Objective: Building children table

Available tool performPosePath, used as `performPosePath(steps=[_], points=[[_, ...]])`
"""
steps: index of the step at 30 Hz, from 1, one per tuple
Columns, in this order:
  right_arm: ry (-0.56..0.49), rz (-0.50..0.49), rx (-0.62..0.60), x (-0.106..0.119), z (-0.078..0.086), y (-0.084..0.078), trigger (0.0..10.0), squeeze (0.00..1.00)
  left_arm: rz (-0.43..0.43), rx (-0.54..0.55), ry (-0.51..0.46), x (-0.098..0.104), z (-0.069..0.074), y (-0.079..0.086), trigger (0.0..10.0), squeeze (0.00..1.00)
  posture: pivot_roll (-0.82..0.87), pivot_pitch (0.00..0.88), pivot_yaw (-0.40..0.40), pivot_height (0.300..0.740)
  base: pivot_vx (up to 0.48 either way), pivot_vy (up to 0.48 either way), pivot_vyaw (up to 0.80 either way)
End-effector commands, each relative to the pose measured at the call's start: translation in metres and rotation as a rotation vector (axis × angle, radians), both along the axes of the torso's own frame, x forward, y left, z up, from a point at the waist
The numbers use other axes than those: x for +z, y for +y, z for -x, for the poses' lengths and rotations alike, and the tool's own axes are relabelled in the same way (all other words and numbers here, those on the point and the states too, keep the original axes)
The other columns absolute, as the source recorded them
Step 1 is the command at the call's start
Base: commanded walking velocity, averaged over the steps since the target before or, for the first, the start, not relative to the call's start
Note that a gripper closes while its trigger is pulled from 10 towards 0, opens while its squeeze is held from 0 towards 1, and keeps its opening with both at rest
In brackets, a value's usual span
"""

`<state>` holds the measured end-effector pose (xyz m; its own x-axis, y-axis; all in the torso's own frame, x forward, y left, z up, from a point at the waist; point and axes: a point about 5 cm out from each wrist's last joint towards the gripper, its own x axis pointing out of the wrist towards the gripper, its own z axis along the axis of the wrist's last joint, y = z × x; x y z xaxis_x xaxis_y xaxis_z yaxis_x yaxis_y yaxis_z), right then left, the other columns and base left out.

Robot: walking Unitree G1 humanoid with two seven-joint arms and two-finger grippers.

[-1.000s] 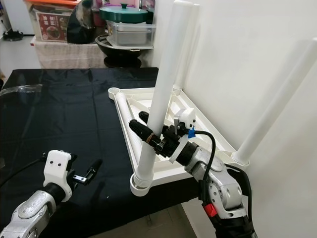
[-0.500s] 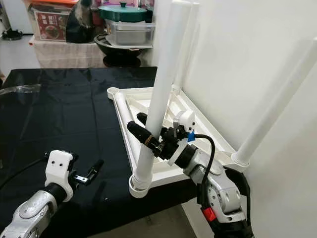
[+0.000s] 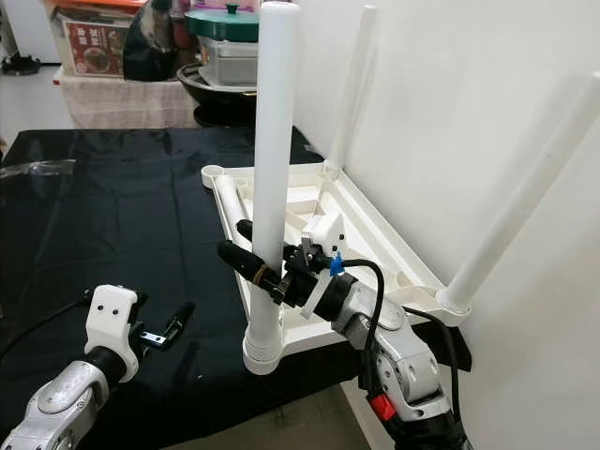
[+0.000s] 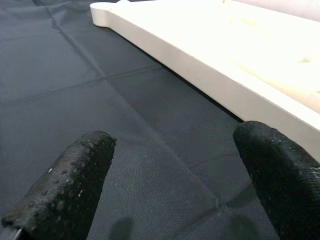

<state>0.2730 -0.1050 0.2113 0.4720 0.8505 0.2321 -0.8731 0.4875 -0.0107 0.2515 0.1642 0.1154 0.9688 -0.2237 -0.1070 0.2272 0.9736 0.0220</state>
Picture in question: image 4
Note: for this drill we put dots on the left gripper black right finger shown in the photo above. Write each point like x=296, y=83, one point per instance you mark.
x=282, y=180

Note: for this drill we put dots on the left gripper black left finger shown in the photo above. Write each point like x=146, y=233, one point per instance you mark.
x=65, y=187

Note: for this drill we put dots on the white plastic children table top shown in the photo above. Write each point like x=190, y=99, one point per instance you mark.
x=225, y=50

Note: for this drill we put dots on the black tablecloth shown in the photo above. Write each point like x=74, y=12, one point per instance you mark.
x=100, y=87

